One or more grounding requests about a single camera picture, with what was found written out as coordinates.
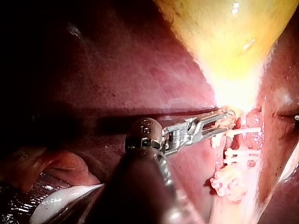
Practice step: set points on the right arm instrument jaw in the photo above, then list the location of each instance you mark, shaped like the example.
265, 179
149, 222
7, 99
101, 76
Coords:
297, 117

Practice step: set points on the left arm instrument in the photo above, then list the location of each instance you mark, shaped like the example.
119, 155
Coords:
144, 133

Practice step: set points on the left arm instrument jaw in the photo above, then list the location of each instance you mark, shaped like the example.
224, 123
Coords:
210, 117
211, 133

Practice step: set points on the gallbladder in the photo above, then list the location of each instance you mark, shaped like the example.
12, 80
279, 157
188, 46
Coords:
222, 46

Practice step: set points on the dark left arm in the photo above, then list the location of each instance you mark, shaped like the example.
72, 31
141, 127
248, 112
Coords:
140, 186

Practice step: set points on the thin tube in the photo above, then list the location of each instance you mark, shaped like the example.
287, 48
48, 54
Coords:
244, 143
224, 149

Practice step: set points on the white clip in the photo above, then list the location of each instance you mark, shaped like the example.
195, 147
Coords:
243, 132
241, 154

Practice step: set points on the dark red liver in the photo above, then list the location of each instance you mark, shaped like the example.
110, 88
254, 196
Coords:
105, 81

